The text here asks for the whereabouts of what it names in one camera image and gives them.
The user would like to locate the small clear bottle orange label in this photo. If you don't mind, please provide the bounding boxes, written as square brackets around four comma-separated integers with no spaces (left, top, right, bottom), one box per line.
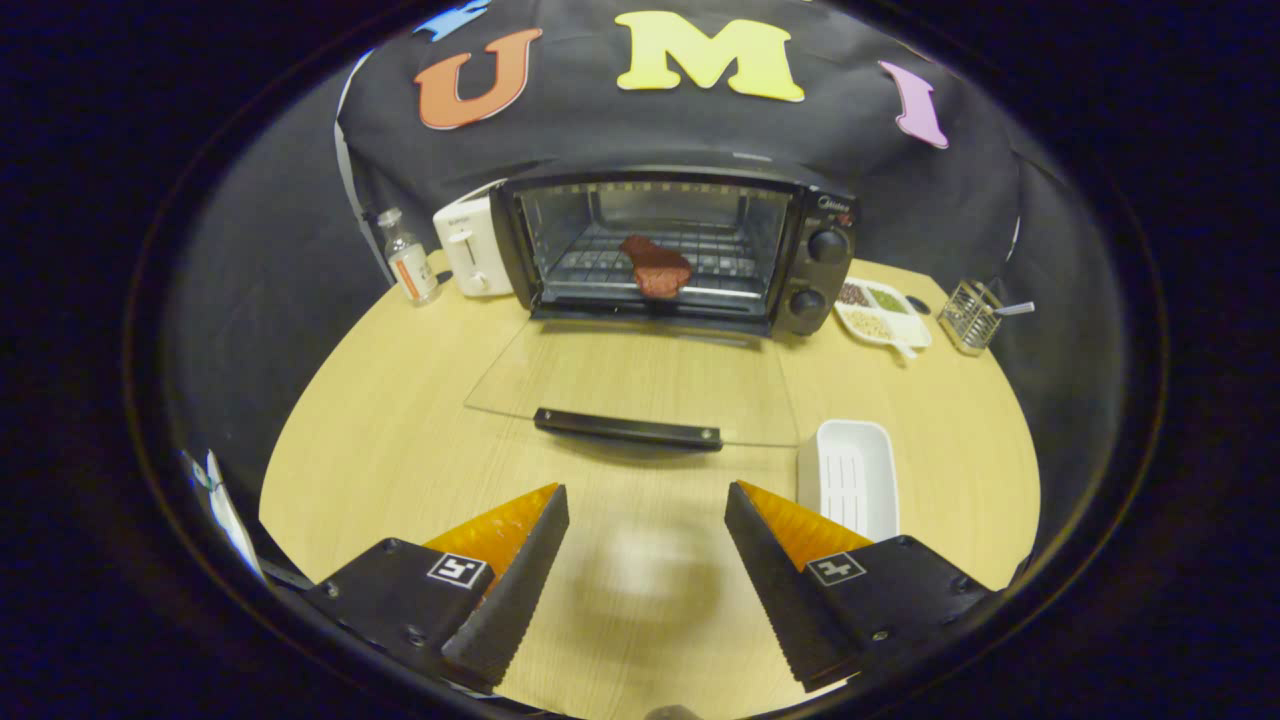
[377,207,441,306]

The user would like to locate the white toaster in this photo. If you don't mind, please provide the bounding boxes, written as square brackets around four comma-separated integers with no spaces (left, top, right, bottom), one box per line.
[432,180,516,299]

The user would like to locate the black toaster oven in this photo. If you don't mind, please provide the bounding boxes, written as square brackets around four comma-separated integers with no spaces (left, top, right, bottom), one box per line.
[465,165,858,453]

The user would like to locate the metal wire utensil holder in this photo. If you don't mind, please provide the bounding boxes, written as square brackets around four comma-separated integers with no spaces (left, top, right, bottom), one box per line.
[937,279,1004,357]

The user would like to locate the white plastic tray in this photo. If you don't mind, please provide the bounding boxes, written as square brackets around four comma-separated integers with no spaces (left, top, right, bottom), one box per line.
[797,419,901,543]

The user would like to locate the white divided dish with grains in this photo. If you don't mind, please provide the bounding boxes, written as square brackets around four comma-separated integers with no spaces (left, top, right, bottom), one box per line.
[833,277,933,359]

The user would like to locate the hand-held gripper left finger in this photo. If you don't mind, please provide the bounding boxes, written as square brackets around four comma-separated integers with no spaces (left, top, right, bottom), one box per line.
[300,484,571,695]

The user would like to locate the brown meat steak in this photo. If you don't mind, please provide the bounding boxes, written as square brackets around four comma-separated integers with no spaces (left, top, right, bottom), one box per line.
[619,234,693,300]

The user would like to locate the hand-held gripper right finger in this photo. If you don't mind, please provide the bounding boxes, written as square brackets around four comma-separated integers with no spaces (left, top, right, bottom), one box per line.
[724,480,1001,694]

